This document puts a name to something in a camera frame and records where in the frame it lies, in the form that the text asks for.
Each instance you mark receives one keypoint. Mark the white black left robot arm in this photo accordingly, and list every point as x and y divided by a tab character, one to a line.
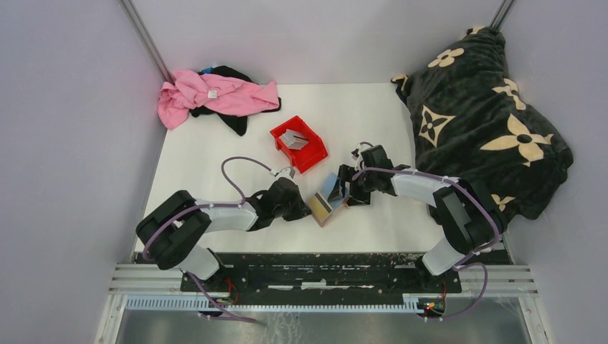
170	234

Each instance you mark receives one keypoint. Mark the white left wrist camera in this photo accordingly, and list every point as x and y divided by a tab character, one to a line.
287	172

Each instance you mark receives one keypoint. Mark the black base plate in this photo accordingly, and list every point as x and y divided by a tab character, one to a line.
395	271

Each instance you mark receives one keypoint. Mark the pink cloth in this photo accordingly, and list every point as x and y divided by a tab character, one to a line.
172	110

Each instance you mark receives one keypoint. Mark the red plastic bin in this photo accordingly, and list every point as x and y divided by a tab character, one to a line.
309	156

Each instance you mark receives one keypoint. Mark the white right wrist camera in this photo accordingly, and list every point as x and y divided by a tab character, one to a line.
357	156

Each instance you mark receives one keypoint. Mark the black floral blanket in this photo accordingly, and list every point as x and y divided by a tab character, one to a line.
469	120

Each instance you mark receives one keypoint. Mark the black garment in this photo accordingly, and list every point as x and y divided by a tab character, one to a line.
228	93

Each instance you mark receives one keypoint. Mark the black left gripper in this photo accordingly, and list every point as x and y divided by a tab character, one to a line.
301	211

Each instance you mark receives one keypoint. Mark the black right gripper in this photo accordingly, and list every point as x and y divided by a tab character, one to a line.
358	198

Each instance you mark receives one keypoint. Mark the tan leather card holder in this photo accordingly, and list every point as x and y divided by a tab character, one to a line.
331	196

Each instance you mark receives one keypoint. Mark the stack of credit cards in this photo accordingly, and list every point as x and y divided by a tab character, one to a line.
293	140

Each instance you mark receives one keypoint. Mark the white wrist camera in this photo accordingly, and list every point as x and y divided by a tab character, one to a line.
357	156
287	172

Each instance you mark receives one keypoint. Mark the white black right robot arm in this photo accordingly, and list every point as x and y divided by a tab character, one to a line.
470	219

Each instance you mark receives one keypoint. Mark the aluminium rail frame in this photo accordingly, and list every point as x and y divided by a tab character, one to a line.
496	305

